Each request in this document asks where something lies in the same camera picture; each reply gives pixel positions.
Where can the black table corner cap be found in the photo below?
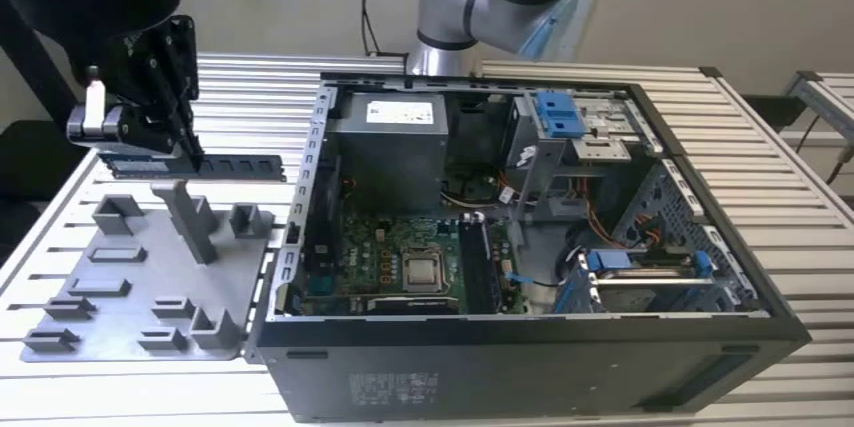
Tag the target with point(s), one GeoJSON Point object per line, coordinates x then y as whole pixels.
{"type": "Point", "coordinates": [712, 72]}

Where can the CPU socket with silver CPU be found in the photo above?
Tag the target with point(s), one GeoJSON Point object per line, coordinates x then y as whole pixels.
{"type": "Point", "coordinates": [422, 272]}

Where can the black slanted stand pole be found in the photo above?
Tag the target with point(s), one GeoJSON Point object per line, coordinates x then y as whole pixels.
{"type": "Point", "coordinates": [37, 72]}

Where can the black RAM slots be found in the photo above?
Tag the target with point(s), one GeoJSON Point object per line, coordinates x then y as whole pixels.
{"type": "Point", "coordinates": [470, 267]}

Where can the grey plastic parts rack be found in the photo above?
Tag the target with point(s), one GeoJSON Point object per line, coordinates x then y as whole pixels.
{"type": "Point", "coordinates": [154, 277]}

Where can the RAM stick with white sticker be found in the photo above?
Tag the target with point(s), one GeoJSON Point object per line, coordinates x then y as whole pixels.
{"type": "Point", "coordinates": [247, 167]}

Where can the grey power supply white label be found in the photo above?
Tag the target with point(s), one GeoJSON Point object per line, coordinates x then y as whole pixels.
{"type": "Point", "coordinates": [388, 167]}

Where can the neighbouring metal slat table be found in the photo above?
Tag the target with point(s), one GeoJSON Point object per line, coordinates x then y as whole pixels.
{"type": "Point", "coordinates": [824, 97]}

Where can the black open PC case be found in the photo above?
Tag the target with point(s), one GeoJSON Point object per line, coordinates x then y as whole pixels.
{"type": "Point", "coordinates": [534, 362]}

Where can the blue drive bay latch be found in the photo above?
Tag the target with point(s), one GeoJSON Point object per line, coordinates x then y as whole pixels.
{"type": "Point", "coordinates": [556, 114]}

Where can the black graphics card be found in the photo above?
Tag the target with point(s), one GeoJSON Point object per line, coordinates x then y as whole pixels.
{"type": "Point", "coordinates": [414, 304]}

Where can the grey metal drive cage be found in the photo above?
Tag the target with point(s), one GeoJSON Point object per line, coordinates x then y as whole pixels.
{"type": "Point", "coordinates": [554, 172]}

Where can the blue disk carrier with disk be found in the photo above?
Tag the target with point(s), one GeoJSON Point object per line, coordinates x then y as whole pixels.
{"type": "Point", "coordinates": [614, 261]}

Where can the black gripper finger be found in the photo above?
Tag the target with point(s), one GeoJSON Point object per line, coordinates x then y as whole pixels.
{"type": "Point", "coordinates": [183, 97]}

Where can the green motherboard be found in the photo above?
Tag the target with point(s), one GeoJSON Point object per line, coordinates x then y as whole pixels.
{"type": "Point", "coordinates": [361, 247]}

